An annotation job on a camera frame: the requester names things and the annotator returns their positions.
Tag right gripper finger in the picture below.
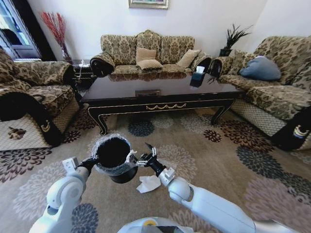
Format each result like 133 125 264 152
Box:
144 142 157 159
132 155 147 167

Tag black trash bin clear liner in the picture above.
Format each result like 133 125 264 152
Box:
91 133 139 184

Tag crumpled white tissue trash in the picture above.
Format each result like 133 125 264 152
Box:
136 175 162 194

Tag white robot front shell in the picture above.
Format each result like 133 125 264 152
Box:
116 216 195 233

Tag floral patterned rug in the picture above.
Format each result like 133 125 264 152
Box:
0 106 311 233

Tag dark glossy coffee table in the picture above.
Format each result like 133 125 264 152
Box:
80 72 244 136

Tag floral sofa with quilted base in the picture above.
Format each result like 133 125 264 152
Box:
0 47 83 149

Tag flat beige cushion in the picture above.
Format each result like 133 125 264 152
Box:
136 59 164 71

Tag black tissue box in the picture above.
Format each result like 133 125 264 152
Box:
190 66 206 88

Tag dark side table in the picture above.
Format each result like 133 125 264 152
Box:
72 59 95 82

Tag square beige cushion upright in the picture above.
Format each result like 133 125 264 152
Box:
135 47 157 64

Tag beige cushion with trim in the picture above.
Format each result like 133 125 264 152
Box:
175 49 202 69

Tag three-seat floral patterned sofa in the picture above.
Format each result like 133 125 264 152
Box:
89 29 212 76

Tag floral sofa with blue cushion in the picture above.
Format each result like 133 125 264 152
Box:
210 35 311 151

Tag red decorative branches in vase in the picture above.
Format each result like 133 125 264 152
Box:
39 10 73 64

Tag blue cushion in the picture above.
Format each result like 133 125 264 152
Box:
238 56 282 82

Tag green potted plant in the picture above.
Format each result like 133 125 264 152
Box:
219 23 254 58

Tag glass window door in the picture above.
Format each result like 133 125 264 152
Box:
0 0 42 61

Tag framed wall picture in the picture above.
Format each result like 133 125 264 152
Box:
128 0 169 10

